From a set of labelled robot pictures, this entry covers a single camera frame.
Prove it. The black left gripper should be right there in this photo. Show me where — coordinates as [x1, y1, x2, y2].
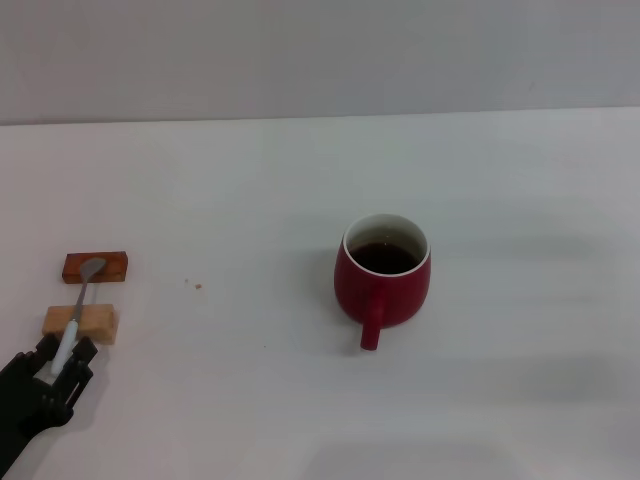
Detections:
[0, 333, 100, 464]

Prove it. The spoon with light blue handle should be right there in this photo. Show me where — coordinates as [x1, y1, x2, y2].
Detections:
[51, 257, 107, 376]

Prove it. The red ceramic mug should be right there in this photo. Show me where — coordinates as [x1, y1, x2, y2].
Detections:
[333, 213, 432, 352]

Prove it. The light wooden block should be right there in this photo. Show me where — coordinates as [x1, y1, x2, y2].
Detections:
[41, 302, 120, 346]

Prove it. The dark reddish wooden block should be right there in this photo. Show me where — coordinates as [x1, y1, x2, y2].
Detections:
[61, 251, 132, 285]

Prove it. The dark coffee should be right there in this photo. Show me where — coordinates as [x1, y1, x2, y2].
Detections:
[348, 241, 420, 277]

